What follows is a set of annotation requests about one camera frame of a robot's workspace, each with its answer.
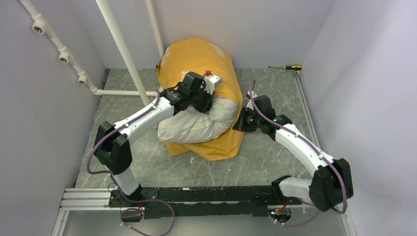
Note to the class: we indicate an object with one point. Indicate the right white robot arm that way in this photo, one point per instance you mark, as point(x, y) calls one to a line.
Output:
point(331, 180)

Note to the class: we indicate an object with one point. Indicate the yellow and blue pillowcase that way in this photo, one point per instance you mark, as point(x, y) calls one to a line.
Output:
point(198, 55)

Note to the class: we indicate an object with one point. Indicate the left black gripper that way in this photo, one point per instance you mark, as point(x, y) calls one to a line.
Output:
point(207, 104)

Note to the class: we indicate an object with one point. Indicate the white pillow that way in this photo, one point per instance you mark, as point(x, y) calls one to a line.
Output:
point(191, 126)

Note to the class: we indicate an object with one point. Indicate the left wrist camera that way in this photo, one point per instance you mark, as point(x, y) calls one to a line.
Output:
point(211, 81)

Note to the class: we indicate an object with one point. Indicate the white pvc pipe rack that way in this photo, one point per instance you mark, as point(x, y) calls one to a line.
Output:
point(75, 49)

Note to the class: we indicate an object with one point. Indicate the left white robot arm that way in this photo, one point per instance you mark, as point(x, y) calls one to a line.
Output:
point(112, 146)

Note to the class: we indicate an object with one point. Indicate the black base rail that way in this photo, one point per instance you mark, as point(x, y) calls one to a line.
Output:
point(160, 202)

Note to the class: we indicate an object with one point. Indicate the right yellow handled screwdriver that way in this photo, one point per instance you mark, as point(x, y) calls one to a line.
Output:
point(292, 67)

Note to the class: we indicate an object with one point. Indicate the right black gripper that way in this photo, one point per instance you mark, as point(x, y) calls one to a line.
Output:
point(240, 125)

